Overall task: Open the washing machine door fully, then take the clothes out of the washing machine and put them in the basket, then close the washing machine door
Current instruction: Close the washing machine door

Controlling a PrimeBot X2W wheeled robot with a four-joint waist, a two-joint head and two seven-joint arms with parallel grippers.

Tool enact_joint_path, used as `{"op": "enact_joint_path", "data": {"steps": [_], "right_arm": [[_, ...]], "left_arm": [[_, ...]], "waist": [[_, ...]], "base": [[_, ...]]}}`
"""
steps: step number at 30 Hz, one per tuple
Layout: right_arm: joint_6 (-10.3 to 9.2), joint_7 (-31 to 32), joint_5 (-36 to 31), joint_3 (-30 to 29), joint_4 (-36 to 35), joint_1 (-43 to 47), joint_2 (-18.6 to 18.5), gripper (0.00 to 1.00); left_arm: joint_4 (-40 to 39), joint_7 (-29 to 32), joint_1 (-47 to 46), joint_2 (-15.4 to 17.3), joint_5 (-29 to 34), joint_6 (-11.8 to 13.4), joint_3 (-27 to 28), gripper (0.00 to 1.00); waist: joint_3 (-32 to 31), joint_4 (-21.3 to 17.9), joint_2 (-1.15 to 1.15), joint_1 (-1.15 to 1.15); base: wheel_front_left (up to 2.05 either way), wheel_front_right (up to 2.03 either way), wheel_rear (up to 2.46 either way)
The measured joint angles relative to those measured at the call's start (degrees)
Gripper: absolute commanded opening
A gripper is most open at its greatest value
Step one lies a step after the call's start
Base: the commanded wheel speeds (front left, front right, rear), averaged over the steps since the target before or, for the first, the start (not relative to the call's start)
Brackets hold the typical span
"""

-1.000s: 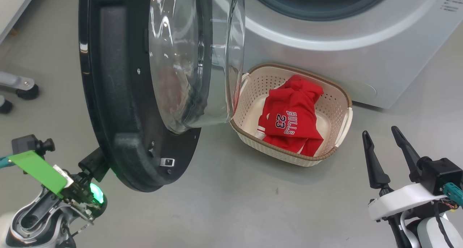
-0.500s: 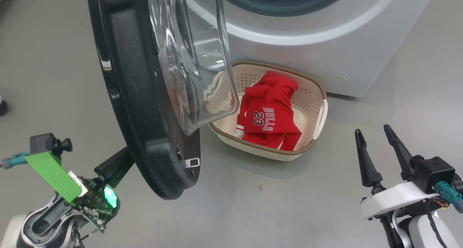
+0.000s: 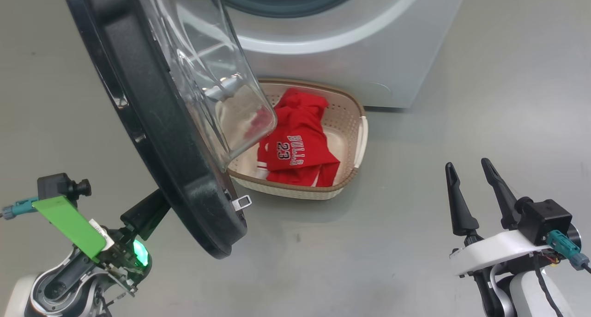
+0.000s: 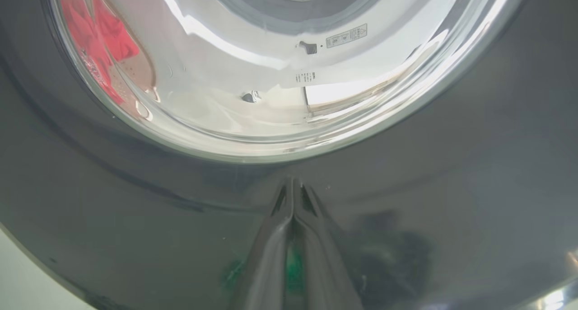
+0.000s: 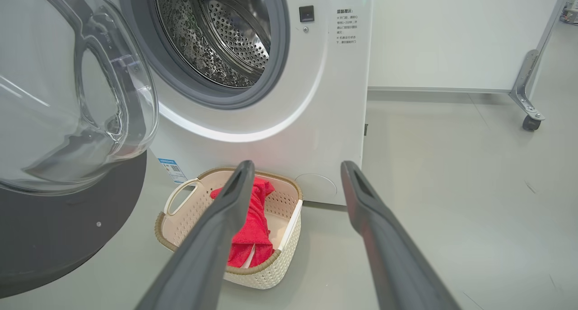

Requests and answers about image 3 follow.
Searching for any beige perforated laundry basket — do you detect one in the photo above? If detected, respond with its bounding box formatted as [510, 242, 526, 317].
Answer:
[226, 78, 369, 201]

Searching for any teal connector camera cable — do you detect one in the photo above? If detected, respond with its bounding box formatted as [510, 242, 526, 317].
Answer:
[547, 230, 591, 274]
[0, 197, 40, 220]

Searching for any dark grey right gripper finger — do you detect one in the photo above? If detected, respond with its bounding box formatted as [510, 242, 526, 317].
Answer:
[480, 158, 520, 230]
[445, 162, 481, 237]

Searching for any teal connector right camera cable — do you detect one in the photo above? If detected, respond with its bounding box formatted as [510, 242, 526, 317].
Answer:
[547, 230, 591, 274]

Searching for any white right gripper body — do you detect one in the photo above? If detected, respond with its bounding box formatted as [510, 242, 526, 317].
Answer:
[449, 229, 552, 277]

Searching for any white front-load washing machine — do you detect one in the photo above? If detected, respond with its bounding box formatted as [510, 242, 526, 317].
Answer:
[175, 0, 470, 109]

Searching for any black-rimmed glass washer door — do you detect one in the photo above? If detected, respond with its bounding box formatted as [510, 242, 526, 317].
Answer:
[59, 0, 278, 260]

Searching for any red basketball jersey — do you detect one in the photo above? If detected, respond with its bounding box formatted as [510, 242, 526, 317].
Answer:
[245, 87, 341, 187]

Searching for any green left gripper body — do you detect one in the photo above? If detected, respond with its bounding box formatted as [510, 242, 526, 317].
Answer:
[32, 196, 151, 290]

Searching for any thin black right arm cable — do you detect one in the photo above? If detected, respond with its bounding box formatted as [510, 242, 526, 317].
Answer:
[533, 255, 567, 317]

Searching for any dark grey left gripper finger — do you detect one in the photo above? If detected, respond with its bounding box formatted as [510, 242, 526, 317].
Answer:
[121, 189, 171, 241]

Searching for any teal connector left camera cable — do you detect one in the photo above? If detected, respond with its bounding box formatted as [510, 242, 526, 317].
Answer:
[0, 197, 40, 220]

